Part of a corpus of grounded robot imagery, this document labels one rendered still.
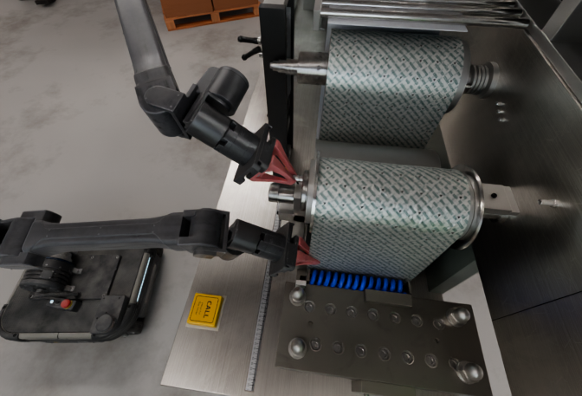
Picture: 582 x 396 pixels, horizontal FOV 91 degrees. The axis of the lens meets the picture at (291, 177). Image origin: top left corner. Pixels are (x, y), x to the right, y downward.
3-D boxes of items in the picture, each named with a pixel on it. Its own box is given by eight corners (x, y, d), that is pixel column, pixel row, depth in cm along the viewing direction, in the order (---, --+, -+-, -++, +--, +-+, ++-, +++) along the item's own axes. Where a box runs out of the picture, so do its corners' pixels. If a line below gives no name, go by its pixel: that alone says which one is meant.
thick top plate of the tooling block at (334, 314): (286, 288, 68) (285, 281, 64) (458, 310, 66) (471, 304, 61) (275, 367, 59) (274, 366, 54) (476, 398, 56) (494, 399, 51)
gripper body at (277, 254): (275, 278, 59) (242, 269, 57) (282, 233, 65) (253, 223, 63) (291, 271, 54) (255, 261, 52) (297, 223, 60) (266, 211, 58)
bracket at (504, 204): (469, 187, 49) (476, 180, 47) (505, 191, 49) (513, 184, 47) (477, 212, 46) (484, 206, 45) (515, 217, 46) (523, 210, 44)
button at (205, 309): (197, 295, 74) (195, 292, 72) (223, 298, 74) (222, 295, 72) (189, 324, 70) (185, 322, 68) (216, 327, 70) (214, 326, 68)
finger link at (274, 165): (280, 199, 53) (237, 174, 49) (287, 171, 57) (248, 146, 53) (304, 185, 48) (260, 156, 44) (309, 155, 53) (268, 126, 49)
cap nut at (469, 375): (454, 359, 55) (465, 357, 51) (474, 361, 55) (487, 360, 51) (458, 382, 53) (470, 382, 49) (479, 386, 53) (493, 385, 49)
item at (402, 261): (307, 266, 67) (312, 232, 52) (410, 279, 65) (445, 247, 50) (307, 269, 66) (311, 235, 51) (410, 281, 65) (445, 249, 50)
